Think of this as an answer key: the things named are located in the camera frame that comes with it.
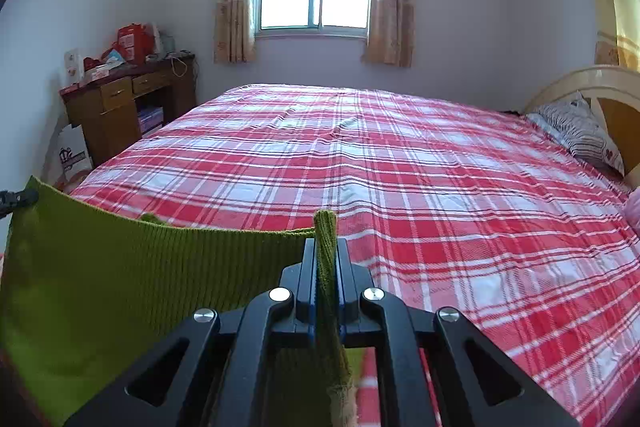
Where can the patterned white pillow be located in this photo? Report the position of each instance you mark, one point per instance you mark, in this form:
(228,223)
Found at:
(580,132)

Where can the large red gift box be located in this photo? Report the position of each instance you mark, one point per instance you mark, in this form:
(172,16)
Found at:
(135,43)

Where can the yellow curtain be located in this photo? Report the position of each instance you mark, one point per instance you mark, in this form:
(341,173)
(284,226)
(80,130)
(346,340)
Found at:
(625,17)

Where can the cream wooden headboard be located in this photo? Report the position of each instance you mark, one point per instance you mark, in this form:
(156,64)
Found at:
(612,107)

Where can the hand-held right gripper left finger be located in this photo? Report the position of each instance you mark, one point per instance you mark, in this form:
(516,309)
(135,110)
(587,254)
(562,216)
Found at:
(306,269)

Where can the brown wooden desk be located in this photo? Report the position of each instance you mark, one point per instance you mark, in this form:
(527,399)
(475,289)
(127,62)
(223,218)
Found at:
(110,122)

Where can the green orange striped knit sweater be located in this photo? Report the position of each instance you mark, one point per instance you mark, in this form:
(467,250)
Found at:
(125,267)

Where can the white floral box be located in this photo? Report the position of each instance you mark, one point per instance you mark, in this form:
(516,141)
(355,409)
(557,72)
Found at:
(73,66)

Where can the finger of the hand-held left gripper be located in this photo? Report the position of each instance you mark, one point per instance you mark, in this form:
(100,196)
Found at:
(17,199)

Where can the pink blanket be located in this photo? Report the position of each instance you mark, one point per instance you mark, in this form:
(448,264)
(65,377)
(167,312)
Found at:
(634,209)

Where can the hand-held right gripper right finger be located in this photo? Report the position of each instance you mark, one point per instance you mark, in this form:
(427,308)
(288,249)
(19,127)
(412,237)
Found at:
(345,272)

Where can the stack of boxes in desk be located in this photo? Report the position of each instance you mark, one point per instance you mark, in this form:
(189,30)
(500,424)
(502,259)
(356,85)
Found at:
(150,119)

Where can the white paper bag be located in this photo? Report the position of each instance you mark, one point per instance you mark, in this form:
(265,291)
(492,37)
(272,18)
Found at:
(74,154)

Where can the bed with red plaid sheet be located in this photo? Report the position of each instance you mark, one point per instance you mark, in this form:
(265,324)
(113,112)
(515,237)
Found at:
(400,187)

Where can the red and white flat box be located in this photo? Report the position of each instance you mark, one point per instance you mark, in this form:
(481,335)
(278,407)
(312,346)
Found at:
(100,69)

